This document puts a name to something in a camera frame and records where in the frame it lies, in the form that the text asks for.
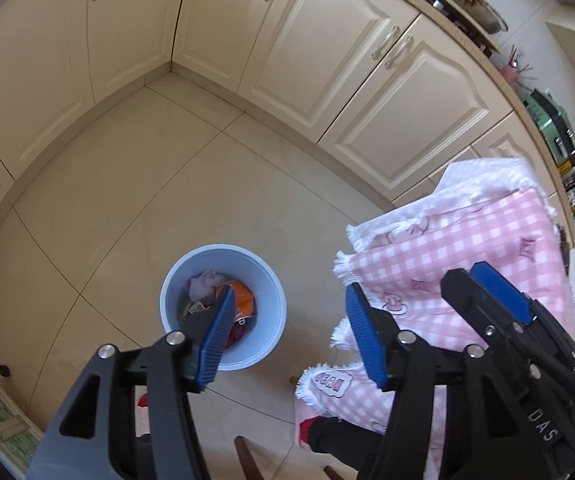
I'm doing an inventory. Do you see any black packet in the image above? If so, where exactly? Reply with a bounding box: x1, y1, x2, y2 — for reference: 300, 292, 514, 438
556, 222, 571, 277

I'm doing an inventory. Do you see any white patterned cloth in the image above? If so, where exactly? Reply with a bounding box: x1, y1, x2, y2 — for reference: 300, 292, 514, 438
346, 157, 555, 253

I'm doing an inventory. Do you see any dark sauce bottle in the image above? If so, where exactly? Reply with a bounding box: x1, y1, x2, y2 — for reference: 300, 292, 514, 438
557, 132, 575, 171

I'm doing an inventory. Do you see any red sock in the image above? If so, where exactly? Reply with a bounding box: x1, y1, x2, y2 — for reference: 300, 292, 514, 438
300, 416, 328, 443

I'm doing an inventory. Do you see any row of cream base cabinets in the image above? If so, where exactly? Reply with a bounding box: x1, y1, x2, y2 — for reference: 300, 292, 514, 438
0, 0, 563, 261

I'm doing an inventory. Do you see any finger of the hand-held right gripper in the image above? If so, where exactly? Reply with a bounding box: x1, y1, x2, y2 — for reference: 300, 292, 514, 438
470, 261, 575, 392
440, 268, 529, 377

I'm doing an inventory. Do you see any white plastic bag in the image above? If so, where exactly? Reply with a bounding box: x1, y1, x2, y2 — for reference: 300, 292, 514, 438
185, 270, 226, 303

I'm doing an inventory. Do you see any green electric cooker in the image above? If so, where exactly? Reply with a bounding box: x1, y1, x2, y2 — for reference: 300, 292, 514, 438
523, 87, 575, 161

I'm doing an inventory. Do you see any pink utensil holder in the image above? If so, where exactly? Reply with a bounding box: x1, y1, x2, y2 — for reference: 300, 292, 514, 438
498, 45, 535, 86

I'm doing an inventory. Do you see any pink checked tablecloth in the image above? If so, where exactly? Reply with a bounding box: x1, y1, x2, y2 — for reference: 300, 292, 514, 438
295, 187, 575, 480

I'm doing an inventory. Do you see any wooden chair leg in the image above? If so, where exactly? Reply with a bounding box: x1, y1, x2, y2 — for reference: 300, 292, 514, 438
235, 435, 268, 480

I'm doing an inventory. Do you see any yellow wrapper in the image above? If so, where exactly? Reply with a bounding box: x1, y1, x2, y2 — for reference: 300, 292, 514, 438
180, 300, 213, 318

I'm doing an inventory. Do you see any light blue trash bin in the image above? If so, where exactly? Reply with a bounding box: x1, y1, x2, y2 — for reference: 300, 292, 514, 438
160, 244, 288, 372

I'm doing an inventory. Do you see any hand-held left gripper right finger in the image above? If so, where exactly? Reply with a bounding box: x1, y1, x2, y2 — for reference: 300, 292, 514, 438
345, 282, 539, 480

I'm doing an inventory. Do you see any black gas stove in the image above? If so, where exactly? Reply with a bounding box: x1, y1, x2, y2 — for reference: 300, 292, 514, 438
362, 0, 501, 58

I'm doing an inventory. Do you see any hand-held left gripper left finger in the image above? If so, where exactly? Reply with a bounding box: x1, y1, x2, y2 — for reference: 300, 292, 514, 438
28, 287, 238, 480

